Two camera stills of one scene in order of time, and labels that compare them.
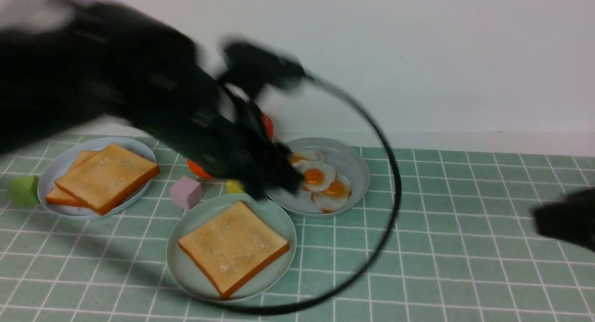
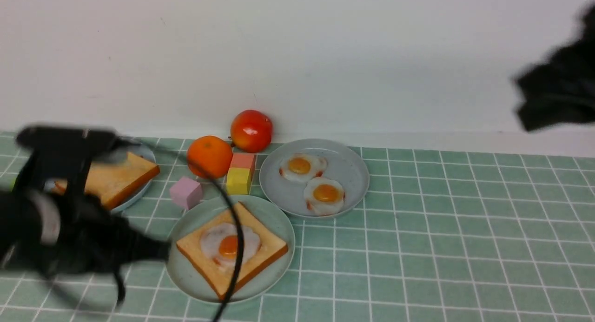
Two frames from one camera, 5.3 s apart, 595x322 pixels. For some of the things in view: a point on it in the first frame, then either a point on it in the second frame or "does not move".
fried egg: x=317 y=176 → x=220 y=243
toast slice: x=107 y=179 does not move
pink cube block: x=187 y=193 does not move
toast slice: x=234 y=247 does not move
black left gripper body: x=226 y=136 → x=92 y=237
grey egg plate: x=346 y=161 does not move
